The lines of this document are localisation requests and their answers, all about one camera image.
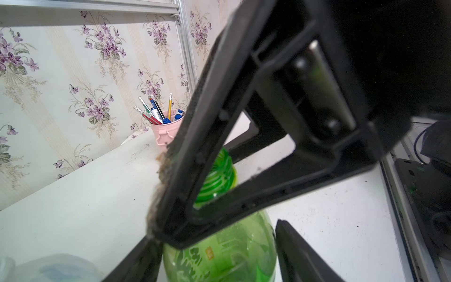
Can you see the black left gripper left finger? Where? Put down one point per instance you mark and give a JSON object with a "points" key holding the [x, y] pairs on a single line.
{"points": [[142, 264]]}

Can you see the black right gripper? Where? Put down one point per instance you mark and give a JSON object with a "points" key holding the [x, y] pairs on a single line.
{"points": [[342, 79]]}

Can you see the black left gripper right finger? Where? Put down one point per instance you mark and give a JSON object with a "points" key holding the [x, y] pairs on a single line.
{"points": [[298, 261]]}

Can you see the green plastic bottle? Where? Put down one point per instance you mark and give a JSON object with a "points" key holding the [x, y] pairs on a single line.
{"points": [[243, 252]]}

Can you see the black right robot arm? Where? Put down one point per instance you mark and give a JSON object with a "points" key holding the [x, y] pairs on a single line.
{"points": [[433, 176]]}

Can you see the clear plastic water bottle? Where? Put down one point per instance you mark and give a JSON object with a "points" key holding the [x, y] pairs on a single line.
{"points": [[53, 268]]}

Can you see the pink pen holder cup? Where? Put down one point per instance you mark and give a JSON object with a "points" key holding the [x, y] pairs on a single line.
{"points": [[165, 134]]}

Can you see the pens in pink cup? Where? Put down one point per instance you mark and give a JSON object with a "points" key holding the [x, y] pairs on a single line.
{"points": [[154, 114]]}

